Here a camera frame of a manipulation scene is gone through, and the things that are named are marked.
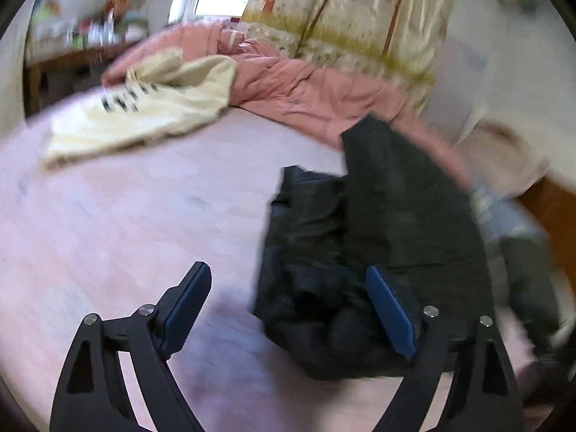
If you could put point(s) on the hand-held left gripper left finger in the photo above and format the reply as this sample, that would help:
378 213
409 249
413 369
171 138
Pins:
186 310

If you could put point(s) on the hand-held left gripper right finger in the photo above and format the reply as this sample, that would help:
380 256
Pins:
391 310

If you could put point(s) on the black down jacket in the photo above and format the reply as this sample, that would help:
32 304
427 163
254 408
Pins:
382 216

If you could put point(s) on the dark green cloth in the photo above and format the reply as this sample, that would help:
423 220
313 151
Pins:
526 279

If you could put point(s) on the blue printed sheet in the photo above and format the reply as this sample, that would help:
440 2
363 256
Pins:
499 216

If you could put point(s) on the white and wood headboard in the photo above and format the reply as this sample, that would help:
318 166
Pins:
553 216

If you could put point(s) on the beige pillow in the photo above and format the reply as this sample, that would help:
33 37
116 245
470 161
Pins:
508 157

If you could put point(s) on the cream printed hoodie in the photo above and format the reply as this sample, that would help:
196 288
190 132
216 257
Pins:
157 112

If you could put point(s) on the pink quilt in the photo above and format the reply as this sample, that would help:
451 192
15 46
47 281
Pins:
306 90

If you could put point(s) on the carved wooden desk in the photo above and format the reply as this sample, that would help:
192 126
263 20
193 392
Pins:
67 58

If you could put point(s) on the white drawer cabinet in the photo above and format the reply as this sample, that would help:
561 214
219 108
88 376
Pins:
18 76

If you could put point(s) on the tree print curtain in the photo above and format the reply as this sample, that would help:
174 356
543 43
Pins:
360 9

